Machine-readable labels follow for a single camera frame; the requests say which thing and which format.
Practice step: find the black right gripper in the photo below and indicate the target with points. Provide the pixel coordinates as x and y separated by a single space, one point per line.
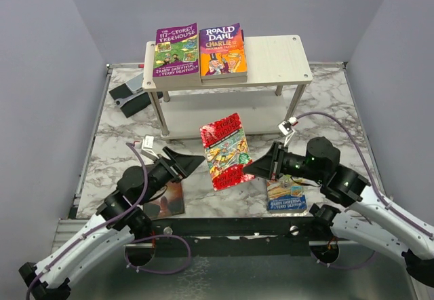
270 165

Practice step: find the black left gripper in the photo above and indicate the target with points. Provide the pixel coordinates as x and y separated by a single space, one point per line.
186 164

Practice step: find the red treehouse book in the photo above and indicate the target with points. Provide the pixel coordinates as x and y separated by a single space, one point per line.
226 152

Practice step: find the orange 39-storey treehouse book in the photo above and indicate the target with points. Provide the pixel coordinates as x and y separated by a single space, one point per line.
177 83

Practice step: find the purple treehouse book front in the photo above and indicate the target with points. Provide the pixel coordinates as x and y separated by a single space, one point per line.
223 79

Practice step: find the purple treehouse book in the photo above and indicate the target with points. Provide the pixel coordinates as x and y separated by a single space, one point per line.
223 79
177 52

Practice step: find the roald dahl charlie book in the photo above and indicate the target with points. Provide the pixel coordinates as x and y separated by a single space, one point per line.
222 51

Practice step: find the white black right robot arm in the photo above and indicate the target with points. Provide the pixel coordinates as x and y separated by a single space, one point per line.
389 229

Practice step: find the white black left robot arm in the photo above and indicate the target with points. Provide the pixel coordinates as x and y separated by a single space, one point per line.
118 221

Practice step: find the blue 91-storey treehouse book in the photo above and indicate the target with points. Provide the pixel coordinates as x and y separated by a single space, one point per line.
286 195

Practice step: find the dark three days book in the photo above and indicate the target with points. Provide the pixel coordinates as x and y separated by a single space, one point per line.
168 202

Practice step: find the black foam block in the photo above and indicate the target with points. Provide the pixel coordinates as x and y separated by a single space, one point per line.
134 105

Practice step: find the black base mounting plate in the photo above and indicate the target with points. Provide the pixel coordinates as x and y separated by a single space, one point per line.
231 237

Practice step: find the silver metal wrench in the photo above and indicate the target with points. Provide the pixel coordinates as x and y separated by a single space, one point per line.
120 102

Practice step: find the grey white device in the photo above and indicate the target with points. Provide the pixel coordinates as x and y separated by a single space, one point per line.
134 84

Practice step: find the white two-tier shelf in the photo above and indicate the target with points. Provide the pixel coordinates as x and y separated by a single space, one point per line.
278 73

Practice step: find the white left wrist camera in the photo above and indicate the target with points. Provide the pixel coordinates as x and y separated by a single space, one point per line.
146 147

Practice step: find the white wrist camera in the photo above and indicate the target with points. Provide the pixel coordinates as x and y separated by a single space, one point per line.
287 130
146 147

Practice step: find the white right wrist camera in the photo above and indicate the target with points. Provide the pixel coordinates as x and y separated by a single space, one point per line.
287 130

